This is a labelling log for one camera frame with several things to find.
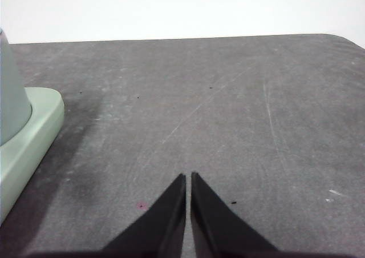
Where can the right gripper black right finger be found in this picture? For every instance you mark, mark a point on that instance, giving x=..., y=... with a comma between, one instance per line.
x=216, y=229

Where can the green breakfast maker base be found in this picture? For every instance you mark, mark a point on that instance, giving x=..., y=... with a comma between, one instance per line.
x=28, y=144

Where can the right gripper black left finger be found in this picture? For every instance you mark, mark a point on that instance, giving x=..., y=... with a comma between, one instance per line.
x=159, y=226

